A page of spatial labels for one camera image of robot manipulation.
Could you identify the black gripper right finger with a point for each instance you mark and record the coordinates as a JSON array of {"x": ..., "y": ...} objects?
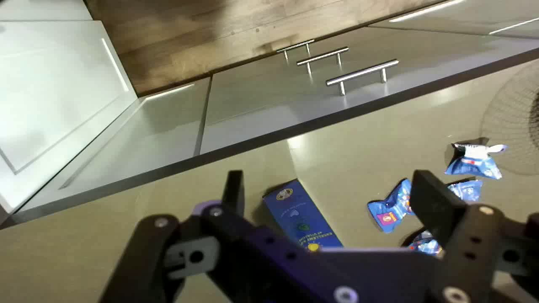
[{"x": 471, "y": 246}]

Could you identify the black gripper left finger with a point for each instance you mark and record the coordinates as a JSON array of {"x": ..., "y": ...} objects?
[{"x": 151, "y": 253}]

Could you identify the blue snack packet purple logo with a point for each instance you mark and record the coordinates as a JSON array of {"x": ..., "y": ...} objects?
[{"x": 387, "y": 211}]

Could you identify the blue fruit snack box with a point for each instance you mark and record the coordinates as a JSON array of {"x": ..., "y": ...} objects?
[{"x": 296, "y": 216}]

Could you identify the round grey mesh trivet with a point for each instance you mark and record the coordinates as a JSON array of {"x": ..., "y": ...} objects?
[{"x": 510, "y": 123}]

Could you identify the grey cabinet drawer fronts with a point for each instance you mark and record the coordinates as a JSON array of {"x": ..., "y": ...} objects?
[{"x": 263, "y": 107}]

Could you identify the white cabinet door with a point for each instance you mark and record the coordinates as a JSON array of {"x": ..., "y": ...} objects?
[{"x": 50, "y": 90}]

